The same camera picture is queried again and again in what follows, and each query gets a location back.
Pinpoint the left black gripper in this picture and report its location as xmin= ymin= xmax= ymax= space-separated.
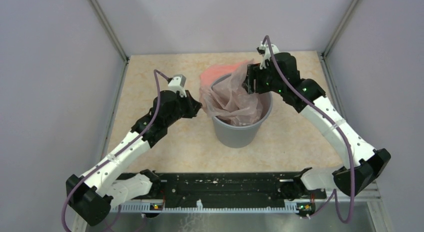
xmin=165 ymin=89 xmax=203 ymax=126

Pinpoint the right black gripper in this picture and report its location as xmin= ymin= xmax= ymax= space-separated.
xmin=242 ymin=62 xmax=285 ymax=95

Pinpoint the translucent pink trash bag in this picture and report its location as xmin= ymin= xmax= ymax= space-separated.
xmin=199 ymin=60 xmax=264 ymax=126

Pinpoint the pink cloth towel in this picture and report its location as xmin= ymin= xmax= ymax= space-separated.
xmin=199 ymin=60 xmax=248 ymax=87

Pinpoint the grey plastic trash bin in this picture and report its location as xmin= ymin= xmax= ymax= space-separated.
xmin=212 ymin=92 xmax=273 ymax=148

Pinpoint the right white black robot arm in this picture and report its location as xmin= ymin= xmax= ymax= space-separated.
xmin=243 ymin=52 xmax=391 ymax=198

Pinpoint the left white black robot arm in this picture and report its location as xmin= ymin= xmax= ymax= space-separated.
xmin=66 ymin=90 xmax=202 ymax=226

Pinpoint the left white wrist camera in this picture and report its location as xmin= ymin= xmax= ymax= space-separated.
xmin=168 ymin=74 xmax=187 ymax=97

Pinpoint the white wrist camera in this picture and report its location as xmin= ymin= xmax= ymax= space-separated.
xmin=256 ymin=42 xmax=280 ymax=70
xmin=168 ymin=74 xmax=187 ymax=97

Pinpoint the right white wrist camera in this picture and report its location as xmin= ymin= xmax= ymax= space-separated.
xmin=256 ymin=42 xmax=280 ymax=70

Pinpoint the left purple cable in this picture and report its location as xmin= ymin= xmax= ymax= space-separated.
xmin=60 ymin=69 xmax=171 ymax=232

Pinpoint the purple cable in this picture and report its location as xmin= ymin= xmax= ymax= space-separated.
xmin=261 ymin=35 xmax=356 ymax=224
xmin=60 ymin=69 xmax=171 ymax=232

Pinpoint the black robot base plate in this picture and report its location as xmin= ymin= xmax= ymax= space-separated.
xmin=138 ymin=172 xmax=327 ymax=209

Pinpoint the white toothed cable strip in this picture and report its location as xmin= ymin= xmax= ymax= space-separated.
xmin=120 ymin=200 xmax=299 ymax=214

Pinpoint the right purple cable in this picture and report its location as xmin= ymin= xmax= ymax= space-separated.
xmin=261 ymin=35 xmax=356 ymax=224

